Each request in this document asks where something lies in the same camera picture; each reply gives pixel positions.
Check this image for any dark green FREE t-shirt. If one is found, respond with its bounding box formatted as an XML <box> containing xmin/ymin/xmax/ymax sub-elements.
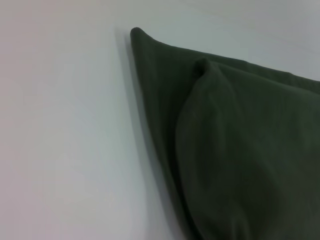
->
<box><xmin>129</xmin><ymin>26</ymin><xmax>320</xmax><ymax>240</ymax></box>

